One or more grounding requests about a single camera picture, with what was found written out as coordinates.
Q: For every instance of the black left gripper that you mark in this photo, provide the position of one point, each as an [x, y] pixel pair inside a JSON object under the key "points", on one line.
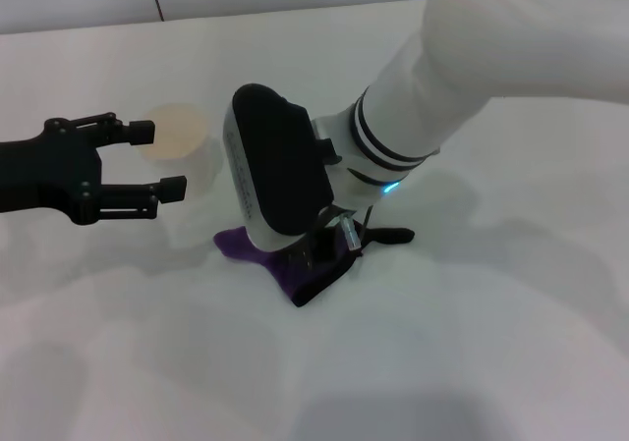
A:
{"points": [[44, 176]]}

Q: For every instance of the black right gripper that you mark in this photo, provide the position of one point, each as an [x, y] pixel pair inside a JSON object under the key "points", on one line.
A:
{"points": [[324, 247]]}

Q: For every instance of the white paper cup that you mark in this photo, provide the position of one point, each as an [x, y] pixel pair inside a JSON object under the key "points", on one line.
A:
{"points": [[182, 136]]}

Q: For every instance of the purple rag with black loop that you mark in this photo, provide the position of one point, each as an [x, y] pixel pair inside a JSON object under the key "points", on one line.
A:
{"points": [[275, 269]]}

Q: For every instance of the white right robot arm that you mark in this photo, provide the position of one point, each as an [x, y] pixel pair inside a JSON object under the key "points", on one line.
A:
{"points": [[481, 58]]}

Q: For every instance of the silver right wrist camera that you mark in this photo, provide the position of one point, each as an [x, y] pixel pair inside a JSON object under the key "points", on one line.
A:
{"points": [[280, 166]]}

